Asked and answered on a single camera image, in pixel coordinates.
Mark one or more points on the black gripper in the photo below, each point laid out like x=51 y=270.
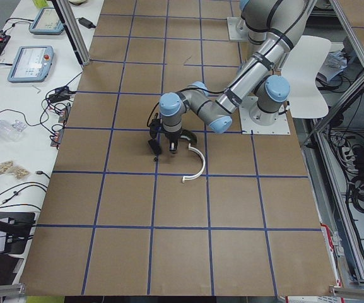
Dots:
x=171 y=137

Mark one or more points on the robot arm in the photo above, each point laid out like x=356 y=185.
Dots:
x=275 y=27

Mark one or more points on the curved brake shoe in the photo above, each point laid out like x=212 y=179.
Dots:
x=189 y=136

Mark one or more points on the black brake pad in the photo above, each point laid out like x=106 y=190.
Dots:
x=155 y=147

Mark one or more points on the white chair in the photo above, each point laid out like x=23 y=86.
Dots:
x=300 y=69

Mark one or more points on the black power adapter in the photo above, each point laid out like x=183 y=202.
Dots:
x=86 y=23

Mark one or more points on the plastic water bottle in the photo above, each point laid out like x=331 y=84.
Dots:
x=8 y=132

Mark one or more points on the near blue teach pendant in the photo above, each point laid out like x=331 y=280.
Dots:
x=31 y=64

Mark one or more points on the blue teach pendant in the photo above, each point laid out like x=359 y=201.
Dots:
x=46 y=22
x=31 y=64

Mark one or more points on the far blue teach pendant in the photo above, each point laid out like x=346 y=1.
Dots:
x=46 y=22

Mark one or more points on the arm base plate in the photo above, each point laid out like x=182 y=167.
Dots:
x=254 y=121
x=237 y=29

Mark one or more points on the aluminium frame post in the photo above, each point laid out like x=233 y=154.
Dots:
x=71 y=28

